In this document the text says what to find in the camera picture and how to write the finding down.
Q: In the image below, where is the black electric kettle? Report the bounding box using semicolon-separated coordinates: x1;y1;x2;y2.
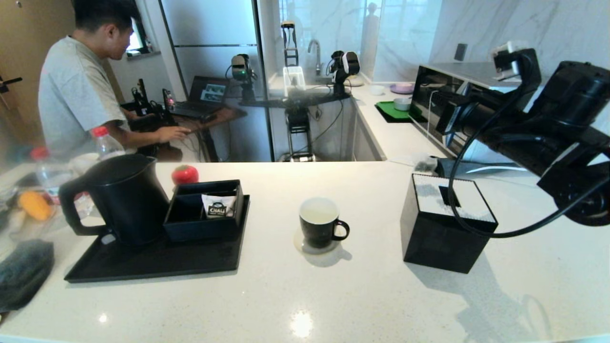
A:
59;153;170;249

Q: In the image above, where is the black jointed arm behind glass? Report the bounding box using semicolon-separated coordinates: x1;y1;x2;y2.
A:
326;50;360;98

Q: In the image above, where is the white tea bag sachet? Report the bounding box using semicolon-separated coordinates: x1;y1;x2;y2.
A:
201;193;237;219

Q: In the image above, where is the silver microwave oven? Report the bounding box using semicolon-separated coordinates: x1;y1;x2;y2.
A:
410;61;544;164

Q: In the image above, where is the green mat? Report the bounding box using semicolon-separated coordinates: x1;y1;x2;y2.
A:
374;101;428;123

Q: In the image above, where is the black tissue box white lid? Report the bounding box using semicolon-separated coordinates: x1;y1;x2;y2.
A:
399;173;498;274

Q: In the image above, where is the chrome faucet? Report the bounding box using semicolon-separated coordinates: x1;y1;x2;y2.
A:
307;39;322;77

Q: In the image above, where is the black stand with crossbar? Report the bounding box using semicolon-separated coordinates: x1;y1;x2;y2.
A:
238;91;352;162

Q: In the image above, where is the tall black rack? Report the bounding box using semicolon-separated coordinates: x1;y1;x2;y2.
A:
280;20;300;67

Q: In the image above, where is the black mug white inside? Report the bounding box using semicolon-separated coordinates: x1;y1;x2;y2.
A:
299;197;350;249

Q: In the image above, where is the round clear coaster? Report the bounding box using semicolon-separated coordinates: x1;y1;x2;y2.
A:
294;230;342;255

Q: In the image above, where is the brown wooden desk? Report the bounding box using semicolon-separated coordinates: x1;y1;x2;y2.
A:
157;106;247;162

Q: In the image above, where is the black laptop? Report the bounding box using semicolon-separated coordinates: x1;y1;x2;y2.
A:
173;76;230;119

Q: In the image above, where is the grey refrigerator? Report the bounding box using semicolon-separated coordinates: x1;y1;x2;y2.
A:
160;0;273;162

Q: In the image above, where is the red strawberry toy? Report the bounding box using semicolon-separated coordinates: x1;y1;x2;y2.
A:
171;165;200;186

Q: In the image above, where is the black compartment organizer box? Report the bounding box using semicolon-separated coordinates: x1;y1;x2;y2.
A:
162;180;244;243

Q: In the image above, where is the black rectangular serving tray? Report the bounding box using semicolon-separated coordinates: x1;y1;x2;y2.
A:
63;194;250;284

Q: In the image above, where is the window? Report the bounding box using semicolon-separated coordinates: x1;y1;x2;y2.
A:
126;14;149;57

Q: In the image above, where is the clear water bottle red cap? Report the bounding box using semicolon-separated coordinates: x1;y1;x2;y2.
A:
92;126;127;161

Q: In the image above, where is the person in grey shirt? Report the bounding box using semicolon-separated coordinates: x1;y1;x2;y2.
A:
38;0;192;160

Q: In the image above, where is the orange fruit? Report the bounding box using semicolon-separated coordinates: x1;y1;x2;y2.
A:
18;191;51;221

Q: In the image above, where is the dark fabric bag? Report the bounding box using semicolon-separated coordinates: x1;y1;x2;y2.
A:
0;240;55;313

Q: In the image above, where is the white power cable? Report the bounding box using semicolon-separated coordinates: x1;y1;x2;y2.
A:
469;163;527;173

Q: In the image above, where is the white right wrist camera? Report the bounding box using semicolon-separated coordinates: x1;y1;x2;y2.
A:
492;41;541;82

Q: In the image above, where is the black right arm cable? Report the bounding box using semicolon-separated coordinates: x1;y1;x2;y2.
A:
447;52;610;239

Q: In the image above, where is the black camera unit green light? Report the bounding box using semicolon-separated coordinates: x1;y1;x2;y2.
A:
225;54;258;105

